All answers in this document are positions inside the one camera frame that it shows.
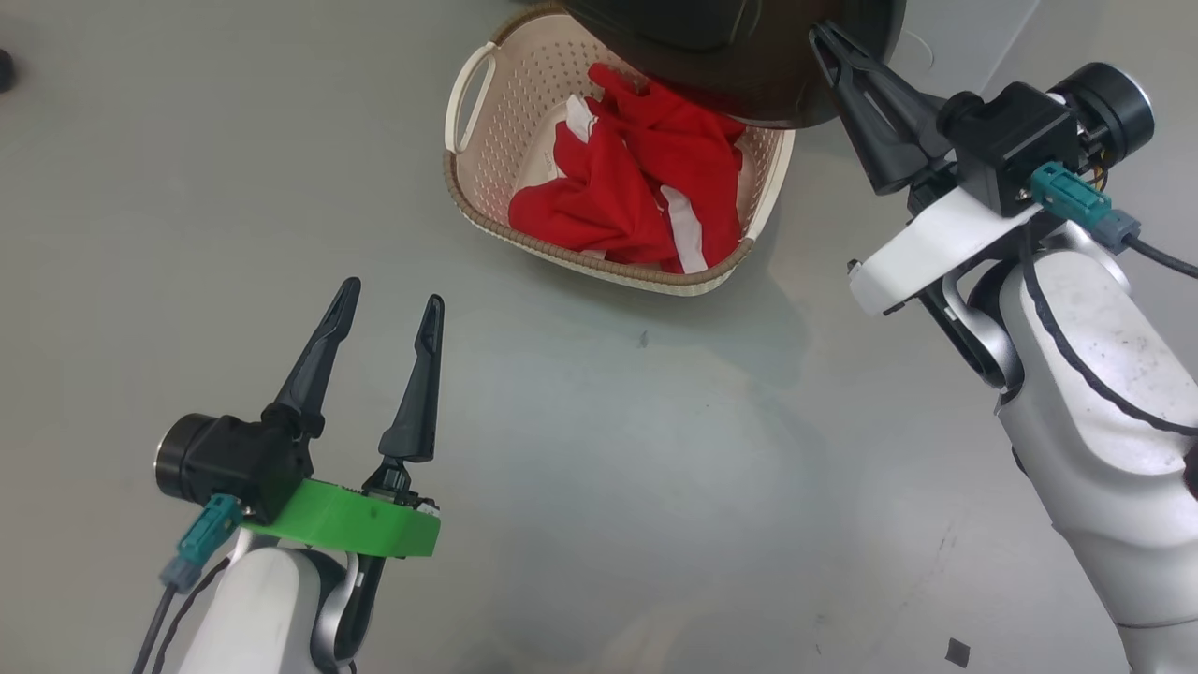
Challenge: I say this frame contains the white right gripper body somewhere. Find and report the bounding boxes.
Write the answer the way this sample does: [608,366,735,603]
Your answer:
[847,187,1045,317]

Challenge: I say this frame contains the dark round washing machine door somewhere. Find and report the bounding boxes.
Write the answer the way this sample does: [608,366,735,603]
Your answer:
[562,0,907,130]

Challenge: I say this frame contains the camera cable teal plug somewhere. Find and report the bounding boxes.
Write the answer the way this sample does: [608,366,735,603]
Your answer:
[131,494,242,674]
[1030,161,1198,280]

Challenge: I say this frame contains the red and white garment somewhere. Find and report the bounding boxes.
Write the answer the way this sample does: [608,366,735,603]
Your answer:
[508,63,747,275]

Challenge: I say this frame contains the right camera cable teal plug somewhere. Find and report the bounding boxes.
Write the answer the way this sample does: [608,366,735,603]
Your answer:
[1030,161,1198,280]

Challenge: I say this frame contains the white washing machine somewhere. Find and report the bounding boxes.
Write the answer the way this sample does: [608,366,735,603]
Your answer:
[880,0,1042,104]

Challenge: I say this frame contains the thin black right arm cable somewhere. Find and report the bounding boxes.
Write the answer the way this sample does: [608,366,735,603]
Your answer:
[1020,225,1198,436]

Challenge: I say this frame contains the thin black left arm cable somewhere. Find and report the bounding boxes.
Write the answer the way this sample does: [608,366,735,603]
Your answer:
[154,559,230,674]

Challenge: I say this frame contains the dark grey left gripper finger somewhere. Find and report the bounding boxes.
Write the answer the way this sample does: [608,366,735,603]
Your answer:
[379,295,446,464]
[262,277,362,441]

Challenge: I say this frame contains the cream perforated laundry basket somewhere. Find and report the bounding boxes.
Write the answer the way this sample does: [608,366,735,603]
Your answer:
[443,5,796,298]

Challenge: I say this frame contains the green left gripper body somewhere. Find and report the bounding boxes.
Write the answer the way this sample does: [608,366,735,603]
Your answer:
[239,466,441,560]

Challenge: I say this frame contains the left camera cable teal plug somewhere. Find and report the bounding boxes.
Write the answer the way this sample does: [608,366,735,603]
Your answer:
[131,494,242,674]

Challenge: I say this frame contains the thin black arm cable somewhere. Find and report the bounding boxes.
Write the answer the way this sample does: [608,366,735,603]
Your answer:
[154,559,230,674]
[1020,225,1198,436]

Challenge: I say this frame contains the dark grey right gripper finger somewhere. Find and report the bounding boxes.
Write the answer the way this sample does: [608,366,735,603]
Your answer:
[828,56,928,196]
[810,21,951,160]

